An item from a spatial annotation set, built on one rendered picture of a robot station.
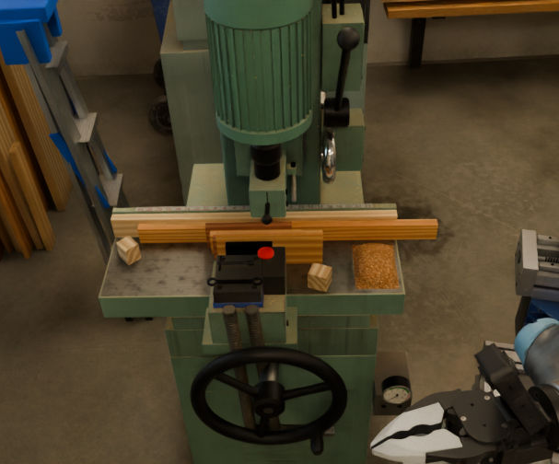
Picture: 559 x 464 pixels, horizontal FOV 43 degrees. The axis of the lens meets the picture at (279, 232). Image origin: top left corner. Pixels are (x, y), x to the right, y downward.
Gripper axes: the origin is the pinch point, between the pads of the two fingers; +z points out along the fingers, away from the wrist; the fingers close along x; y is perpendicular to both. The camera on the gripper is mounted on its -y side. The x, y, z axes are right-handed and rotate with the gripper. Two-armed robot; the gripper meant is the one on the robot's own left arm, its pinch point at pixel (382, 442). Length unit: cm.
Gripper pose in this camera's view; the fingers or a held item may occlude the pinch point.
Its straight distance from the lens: 78.5
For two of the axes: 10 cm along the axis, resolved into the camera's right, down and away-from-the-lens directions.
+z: -9.7, 1.7, -1.4
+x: -2.2, -5.4, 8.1
